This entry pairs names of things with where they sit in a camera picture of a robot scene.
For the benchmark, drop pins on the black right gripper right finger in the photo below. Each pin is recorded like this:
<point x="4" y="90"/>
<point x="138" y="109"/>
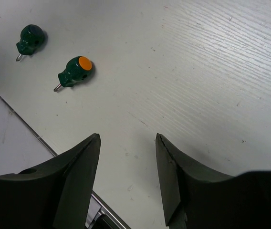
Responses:
<point x="195" y="196"/>

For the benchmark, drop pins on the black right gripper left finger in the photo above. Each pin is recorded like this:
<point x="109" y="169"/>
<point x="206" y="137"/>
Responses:
<point x="54" y="194"/>

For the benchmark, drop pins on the green stubby screwdriver orange cap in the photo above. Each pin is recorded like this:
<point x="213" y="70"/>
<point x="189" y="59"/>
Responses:
<point x="76" y="70"/>

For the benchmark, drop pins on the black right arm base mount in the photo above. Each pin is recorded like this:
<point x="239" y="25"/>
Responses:
<point x="101" y="216"/>

